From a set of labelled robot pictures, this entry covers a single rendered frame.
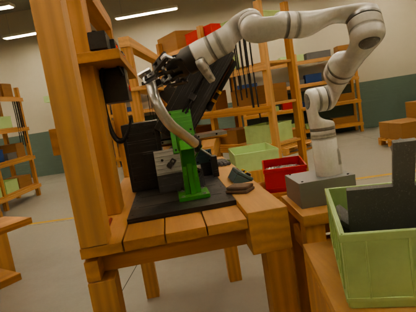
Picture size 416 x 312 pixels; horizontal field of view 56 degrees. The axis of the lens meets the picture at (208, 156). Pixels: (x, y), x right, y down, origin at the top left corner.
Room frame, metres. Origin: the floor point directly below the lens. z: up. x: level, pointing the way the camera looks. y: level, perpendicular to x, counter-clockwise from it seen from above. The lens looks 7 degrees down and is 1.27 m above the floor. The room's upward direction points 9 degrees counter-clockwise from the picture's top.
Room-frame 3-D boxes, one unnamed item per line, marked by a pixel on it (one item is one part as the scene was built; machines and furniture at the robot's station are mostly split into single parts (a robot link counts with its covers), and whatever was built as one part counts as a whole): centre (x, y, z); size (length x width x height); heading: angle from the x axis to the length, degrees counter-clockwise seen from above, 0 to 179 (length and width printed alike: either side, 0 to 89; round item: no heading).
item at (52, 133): (1.96, 0.55, 1.23); 1.30 x 0.05 x 0.09; 5
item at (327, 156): (1.46, -0.44, 1.03); 0.09 x 0.09 x 0.17; 5
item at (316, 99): (1.47, -0.44, 1.19); 0.09 x 0.09 x 0.17; 4
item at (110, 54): (1.97, 0.44, 1.52); 0.90 x 0.25 x 0.04; 5
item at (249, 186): (1.59, -0.11, 0.91); 0.10 x 0.08 x 0.03; 56
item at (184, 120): (1.93, 0.11, 1.17); 0.13 x 0.12 x 0.20; 5
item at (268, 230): (2.02, -0.10, 0.82); 1.50 x 0.14 x 0.15; 5
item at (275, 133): (5.42, -0.28, 1.19); 2.30 x 0.55 x 2.39; 36
